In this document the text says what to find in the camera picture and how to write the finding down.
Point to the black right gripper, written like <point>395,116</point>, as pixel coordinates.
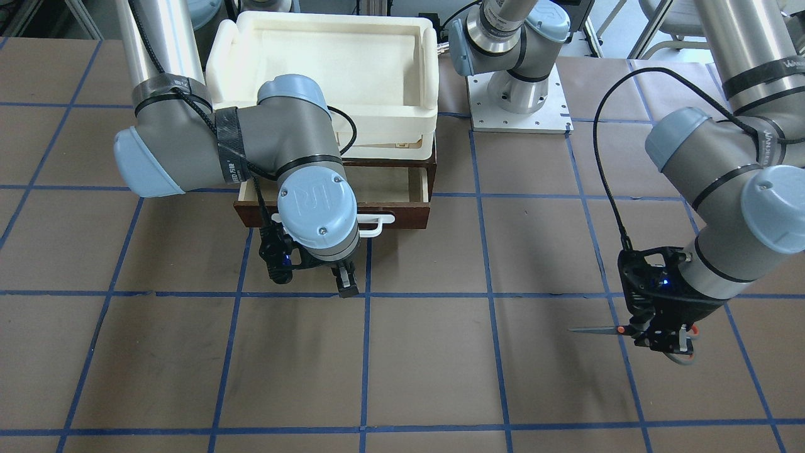
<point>318,263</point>

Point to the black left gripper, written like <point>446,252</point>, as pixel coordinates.
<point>690,309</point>

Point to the grey orange scissors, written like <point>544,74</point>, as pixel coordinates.
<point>681,359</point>

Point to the wooden drawer with white handle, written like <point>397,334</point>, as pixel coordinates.
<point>408,216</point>

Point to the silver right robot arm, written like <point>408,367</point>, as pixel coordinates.
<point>181,143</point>

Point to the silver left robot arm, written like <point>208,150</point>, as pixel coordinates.
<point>743,175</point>

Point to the dark wooden drawer cabinet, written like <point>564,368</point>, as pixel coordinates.
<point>382,181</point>

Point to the white plastic tray box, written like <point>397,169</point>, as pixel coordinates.
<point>381,71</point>

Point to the grey office chair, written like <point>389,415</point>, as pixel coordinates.
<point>679,19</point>

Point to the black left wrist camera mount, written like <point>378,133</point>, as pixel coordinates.
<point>650,276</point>

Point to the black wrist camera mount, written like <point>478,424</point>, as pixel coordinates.
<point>650,276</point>
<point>275,249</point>

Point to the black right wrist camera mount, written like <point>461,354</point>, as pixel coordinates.
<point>275,249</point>

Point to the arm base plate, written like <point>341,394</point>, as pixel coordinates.
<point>502,103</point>

